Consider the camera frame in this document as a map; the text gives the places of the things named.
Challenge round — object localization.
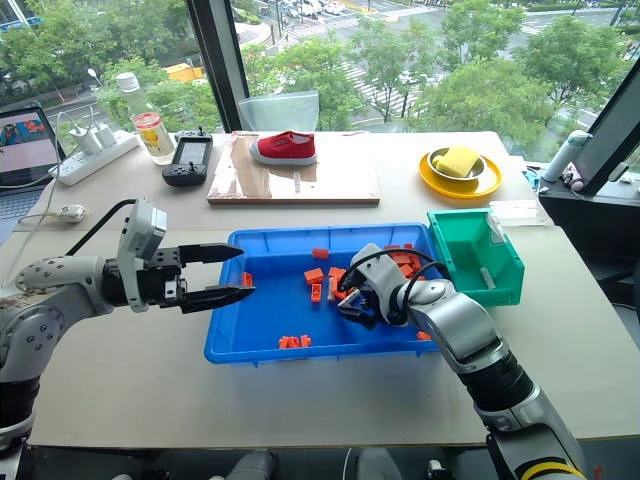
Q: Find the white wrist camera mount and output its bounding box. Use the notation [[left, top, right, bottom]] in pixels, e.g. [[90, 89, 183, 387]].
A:
[[349, 243, 417, 324], [117, 198, 168, 314]]

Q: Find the yellow plate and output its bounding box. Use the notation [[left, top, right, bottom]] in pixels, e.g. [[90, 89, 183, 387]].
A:
[[418, 147, 503, 200]]

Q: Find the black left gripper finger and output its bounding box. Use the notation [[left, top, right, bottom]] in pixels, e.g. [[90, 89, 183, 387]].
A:
[[178, 242, 247, 267], [180, 285, 257, 315]]

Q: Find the green plastic bin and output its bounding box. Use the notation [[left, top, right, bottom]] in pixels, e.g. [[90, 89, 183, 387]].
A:
[[426, 207, 526, 308]]

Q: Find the metal bowl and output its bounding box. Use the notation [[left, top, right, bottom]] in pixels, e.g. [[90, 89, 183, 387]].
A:
[[427, 146, 487, 182]]

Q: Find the clear water bottle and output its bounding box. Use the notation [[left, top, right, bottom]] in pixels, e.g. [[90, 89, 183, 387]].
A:
[[115, 71, 177, 167]]

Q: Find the black window frame pillar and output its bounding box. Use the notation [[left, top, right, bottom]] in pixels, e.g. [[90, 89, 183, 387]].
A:
[[185, 0, 250, 134]]

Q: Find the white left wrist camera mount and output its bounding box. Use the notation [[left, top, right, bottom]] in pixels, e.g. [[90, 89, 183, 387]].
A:
[[117, 198, 168, 314]]

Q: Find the white computer mouse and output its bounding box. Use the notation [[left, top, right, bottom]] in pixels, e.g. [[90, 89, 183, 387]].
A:
[[17, 203, 88, 226]]

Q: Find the black handheld remote controller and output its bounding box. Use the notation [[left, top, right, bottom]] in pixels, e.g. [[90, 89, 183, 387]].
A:
[[161, 126, 215, 189]]

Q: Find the red canvas shoe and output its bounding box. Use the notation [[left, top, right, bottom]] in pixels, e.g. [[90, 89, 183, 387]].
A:
[[248, 130, 319, 168]]

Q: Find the laptop computer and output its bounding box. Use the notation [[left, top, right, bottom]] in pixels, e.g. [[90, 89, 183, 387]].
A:
[[0, 105, 67, 224]]

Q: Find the white cylindrical bottle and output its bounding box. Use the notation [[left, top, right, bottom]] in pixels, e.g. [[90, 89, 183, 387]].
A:
[[541, 130, 594, 184]]

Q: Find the white charger plug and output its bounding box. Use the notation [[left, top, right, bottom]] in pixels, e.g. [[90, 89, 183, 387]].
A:
[[66, 124, 102, 156], [94, 122, 119, 149]]

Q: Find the dark monitor panel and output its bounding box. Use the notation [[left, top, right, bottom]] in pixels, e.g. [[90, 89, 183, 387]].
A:
[[571, 62, 640, 197]]

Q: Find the dark rounded shape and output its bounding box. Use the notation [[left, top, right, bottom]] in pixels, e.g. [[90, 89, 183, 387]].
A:
[[223, 449, 280, 480]]

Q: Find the clear plastic strip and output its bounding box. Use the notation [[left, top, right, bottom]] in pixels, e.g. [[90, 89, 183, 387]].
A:
[[488, 199, 550, 228]]

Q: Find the blue plastic bin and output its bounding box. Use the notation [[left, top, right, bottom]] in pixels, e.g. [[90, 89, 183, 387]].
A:
[[203, 222, 452, 369]]

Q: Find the clear plastic bag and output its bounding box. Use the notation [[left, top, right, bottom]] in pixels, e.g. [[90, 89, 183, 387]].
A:
[[237, 90, 321, 134]]

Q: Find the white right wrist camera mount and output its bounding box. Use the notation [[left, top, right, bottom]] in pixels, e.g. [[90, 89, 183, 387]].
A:
[[349, 243, 417, 324]]

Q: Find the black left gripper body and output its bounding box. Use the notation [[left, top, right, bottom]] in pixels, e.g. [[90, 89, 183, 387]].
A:
[[143, 246, 190, 309]]

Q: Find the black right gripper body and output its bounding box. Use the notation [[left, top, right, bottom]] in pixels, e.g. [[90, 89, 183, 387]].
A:
[[344, 283, 387, 332]]

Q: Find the white power strip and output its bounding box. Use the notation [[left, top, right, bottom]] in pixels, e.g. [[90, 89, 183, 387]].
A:
[[47, 130, 141, 187]]

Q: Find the wooden board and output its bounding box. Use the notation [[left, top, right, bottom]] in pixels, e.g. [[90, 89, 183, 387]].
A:
[[206, 130, 382, 208]]

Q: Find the yellow sponge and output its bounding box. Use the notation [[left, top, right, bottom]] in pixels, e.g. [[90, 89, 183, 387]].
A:
[[431, 145, 482, 179]]

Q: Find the small pink object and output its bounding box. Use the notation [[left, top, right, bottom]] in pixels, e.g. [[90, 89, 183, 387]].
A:
[[561, 163, 587, 192]]

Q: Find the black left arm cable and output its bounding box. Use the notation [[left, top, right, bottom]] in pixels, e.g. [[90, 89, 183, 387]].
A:
[[66, 198, 139, 257]]

